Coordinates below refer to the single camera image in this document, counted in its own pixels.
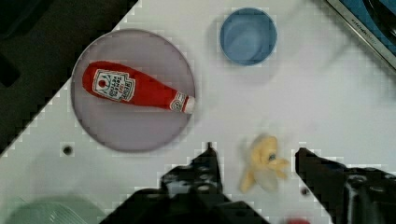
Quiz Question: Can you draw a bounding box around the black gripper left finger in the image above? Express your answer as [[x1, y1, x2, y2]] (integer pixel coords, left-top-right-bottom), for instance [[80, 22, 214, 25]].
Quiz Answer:
[[100, 144, 270, 224]]

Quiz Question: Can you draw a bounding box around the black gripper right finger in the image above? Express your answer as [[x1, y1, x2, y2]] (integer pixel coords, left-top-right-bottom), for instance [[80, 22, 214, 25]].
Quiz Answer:
[[295, 147, 396, 224]]

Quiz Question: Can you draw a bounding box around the yellow plush banana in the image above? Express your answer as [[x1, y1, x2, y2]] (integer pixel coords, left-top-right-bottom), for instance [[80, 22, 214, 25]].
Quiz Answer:
[[239, 135, 290, 193]]

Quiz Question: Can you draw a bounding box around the black toaster oven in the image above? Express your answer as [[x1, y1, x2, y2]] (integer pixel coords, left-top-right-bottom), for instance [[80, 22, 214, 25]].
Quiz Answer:
[[325, 0, 396, 69]]

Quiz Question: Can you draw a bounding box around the red round toy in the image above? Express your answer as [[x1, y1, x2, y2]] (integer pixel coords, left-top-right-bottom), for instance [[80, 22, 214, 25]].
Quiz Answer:
[[286, 218, 311, 224]]

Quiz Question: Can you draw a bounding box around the green oval colander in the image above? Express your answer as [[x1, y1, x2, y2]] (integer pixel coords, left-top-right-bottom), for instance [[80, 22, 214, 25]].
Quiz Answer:
[[1, 197, 106, 224]]

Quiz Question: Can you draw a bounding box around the red plush ketchup bottle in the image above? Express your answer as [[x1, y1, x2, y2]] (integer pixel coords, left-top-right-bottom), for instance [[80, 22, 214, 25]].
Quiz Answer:
[[82, 61, 195, 114]]

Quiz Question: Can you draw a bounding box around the blue round bowl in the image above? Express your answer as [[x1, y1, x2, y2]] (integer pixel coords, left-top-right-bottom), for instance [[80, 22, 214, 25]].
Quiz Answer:
[[219, 7, 277, 66]]

